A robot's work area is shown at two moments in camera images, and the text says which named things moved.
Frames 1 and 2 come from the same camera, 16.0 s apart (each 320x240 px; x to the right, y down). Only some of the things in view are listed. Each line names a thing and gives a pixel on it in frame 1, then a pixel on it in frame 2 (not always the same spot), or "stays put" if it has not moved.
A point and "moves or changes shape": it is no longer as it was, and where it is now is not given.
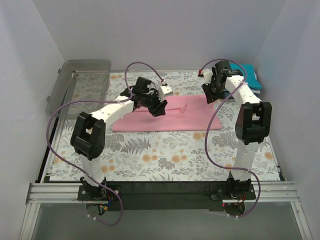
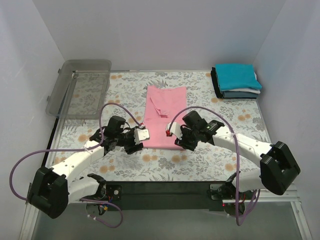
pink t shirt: (183, 113) moves or changes shape
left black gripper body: (155, 105) → (131, 144)
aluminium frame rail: (262, 192) stays put
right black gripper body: (210, 90) → (184, 139)
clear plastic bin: (79, 86) stays put
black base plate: (168, 196) stays put
